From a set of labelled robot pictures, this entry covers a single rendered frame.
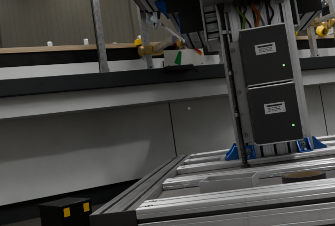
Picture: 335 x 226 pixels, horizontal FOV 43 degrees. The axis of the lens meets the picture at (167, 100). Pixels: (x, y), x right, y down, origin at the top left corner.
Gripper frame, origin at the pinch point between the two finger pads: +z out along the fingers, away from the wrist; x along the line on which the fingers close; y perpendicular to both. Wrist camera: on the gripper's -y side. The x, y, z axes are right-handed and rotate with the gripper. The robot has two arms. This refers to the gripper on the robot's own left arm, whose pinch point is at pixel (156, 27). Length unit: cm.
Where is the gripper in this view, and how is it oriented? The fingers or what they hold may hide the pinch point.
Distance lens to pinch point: 233.3
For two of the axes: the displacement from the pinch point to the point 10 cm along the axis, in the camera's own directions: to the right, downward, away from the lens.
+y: -6.9, 0.5, -7.2
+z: 1.4, 9.9, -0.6
